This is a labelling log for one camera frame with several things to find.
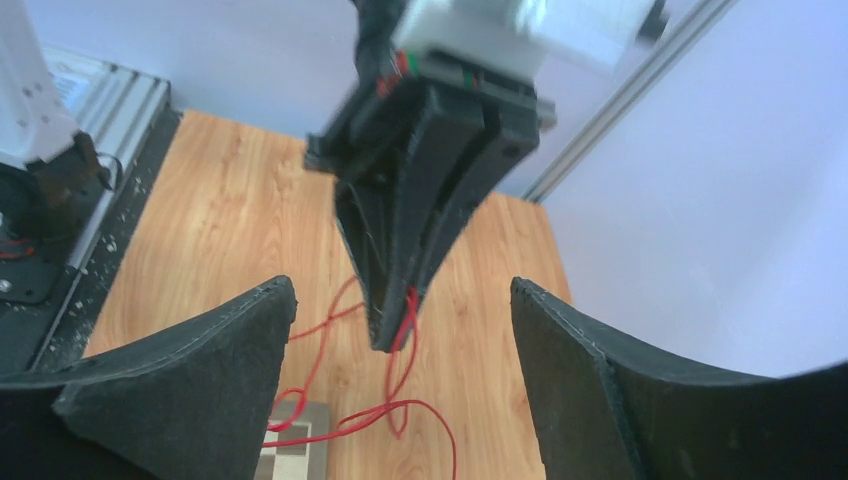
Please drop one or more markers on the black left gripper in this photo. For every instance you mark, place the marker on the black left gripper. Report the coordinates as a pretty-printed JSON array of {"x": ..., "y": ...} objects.
[{"x": 414, "y": 161}]

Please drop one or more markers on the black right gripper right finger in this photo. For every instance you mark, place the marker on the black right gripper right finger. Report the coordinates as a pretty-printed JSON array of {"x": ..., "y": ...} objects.
[{"x": 606, "y": 405}]

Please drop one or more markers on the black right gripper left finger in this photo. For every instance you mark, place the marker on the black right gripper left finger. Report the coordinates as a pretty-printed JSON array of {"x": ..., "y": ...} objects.
[{"x": 191, "y": 401}]

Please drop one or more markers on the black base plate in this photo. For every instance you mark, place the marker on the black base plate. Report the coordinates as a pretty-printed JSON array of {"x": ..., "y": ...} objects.
[{"x": 51, "y": 334}]

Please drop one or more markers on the aluminium frame rail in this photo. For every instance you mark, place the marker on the aluminium frame rail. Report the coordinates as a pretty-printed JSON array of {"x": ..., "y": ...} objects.
[{"x": 286, "y": 65}]

